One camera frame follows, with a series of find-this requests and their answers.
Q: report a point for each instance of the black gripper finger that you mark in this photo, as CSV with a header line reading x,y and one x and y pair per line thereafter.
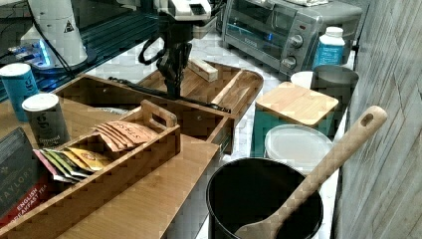
x,y
173,88

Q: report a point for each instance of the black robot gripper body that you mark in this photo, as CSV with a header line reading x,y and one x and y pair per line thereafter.
x,y
177,47

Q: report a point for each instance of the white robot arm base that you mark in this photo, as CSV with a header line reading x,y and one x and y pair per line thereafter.
x,y
55,31

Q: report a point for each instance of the plastic snack packet in drawer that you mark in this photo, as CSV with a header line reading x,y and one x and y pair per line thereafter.
x,y
114,111

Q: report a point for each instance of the wooden drawer cabinet top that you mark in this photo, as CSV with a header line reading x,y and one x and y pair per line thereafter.
x,y
146,209

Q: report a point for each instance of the small wooden block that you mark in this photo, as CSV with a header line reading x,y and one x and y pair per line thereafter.
x,y
203,69

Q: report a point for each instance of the wooden serving tray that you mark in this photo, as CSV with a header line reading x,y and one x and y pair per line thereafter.
x,y
231,92

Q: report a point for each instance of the orange tea bag packets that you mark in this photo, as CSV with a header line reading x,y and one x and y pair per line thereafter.
x,y
120,135

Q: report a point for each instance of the silver toaster oven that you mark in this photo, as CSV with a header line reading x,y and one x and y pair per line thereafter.
x,y
284,35

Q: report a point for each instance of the teal box bamboo lid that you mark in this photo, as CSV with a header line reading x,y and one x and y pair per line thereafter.
x,y
289,103

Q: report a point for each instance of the white cup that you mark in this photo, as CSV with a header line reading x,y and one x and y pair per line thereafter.
x,y
303,79

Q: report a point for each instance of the grey tea canister white lid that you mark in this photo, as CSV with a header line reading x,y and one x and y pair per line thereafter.
x,y
46,120

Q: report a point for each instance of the black utensil pot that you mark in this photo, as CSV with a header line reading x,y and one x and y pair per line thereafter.
x,y
250,189

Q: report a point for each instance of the yellow green tea bag packets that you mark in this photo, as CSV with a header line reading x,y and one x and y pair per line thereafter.
x,y
71,164

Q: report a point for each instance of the clear plastic container lid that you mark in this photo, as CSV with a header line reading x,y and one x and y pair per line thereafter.
x,y
297,146

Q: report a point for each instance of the blue bottle white cap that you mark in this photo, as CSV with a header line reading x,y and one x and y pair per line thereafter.
x,y
329,49

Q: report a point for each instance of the blue tea canister white lid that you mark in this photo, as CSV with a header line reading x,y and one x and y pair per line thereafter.
x,y
20,84

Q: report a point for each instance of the grey metal canister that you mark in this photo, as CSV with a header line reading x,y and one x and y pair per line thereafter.
x,y
335,81

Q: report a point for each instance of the wooden tea caddy tray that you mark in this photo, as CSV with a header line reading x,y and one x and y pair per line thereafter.
x,y
60,213

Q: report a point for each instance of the Taylors English Breakfast tea box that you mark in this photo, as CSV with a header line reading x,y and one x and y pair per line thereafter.
x,y
24,180

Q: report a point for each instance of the wooden spoon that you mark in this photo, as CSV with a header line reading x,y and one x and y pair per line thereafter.
x,y
358,134

